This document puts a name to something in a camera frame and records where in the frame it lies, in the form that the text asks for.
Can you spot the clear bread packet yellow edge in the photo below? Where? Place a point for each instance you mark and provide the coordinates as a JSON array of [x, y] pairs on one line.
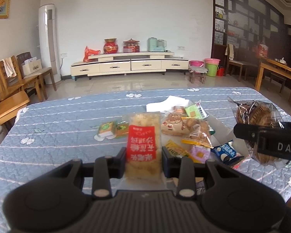
[[196, 131]]

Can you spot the beige cloth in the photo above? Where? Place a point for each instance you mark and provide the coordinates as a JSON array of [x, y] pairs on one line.
[[230, 52]]

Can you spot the purple snack packet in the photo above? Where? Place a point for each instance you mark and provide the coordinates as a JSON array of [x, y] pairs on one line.
[[200, 154]]

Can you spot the brown dining chair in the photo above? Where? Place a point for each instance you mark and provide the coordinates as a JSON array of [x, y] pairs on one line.
[[240, 64]]

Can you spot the dark wooden shelf unit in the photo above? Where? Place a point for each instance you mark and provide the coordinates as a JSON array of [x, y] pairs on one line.
[[247, 12]]

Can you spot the dark wooden chair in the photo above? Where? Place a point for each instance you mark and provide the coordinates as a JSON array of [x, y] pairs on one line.
[[47, 71]]

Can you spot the cream TV cabinet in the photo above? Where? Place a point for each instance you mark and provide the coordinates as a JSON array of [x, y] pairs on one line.
[[123, 66]]

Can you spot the wooden dining table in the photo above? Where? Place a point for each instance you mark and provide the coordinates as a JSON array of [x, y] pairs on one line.
[[278, 69]]

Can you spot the small orange green packet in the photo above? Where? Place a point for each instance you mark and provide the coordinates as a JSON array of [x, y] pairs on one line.
[[122, 127]]

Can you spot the white paper gift box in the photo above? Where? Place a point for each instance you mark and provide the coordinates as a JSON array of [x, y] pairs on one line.
[[32, 66]]

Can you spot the small red bucket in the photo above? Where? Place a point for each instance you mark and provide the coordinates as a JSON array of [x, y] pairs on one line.
[[220, 71]]

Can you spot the red pot gold rim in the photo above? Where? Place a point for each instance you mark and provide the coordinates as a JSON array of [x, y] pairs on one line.
[[110, 46]]

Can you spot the orange bread packet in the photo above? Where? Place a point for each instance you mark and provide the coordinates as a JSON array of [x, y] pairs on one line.
[[179, 109]]

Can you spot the clear red label snack packet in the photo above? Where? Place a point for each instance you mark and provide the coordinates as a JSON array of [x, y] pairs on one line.
[[143, 136]]

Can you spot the brown packet red round print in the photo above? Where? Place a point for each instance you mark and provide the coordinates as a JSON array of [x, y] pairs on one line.
[[172, 123]]

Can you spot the round brown cake packet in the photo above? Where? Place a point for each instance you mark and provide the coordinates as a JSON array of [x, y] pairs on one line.
[[254, 112]]

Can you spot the white tower air conditioner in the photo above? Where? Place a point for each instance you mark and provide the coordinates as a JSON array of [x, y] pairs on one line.
[[48, 41]]

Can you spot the blue snack packet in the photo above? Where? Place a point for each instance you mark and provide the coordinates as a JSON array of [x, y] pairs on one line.
[[226, 151]]

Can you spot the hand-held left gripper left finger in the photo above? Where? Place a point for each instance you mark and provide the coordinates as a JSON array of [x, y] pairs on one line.
[[121, 162]]

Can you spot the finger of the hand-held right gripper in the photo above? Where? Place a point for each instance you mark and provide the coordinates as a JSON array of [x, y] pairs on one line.
[[245, 131]]

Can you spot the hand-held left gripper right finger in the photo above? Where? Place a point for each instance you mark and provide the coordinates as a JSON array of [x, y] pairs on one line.
[[166, 163]]

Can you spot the white towel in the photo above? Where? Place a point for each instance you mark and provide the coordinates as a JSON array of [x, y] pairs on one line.
[[9, 68]]

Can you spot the green white snack packet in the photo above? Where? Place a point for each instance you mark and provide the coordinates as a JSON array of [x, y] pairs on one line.
[[194, 110]]

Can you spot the mint green kitchen appliance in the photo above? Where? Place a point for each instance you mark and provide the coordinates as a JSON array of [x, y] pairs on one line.
[[155, 45]]

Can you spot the red gift bag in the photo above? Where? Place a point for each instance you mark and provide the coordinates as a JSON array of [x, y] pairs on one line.
[[262, 51]]

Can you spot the red pagoda gift box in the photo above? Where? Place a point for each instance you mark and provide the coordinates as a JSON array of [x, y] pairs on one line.
[[131, 46]]

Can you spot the white cardboard box red side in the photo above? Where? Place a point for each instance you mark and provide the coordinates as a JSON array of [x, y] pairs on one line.
[[223, 128]]

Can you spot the tissue box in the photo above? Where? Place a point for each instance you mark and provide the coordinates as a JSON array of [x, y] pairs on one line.
[[281, 61]]

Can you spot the blue quilted blanket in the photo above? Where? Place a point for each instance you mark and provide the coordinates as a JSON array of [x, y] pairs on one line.
[[63, 116]]

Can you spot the pink plastic basin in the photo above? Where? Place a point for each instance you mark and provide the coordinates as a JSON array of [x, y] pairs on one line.
[[212, 61], [196, 63]]

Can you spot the red plastic bag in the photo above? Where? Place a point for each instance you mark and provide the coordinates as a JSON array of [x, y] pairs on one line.
[[91, 54]]

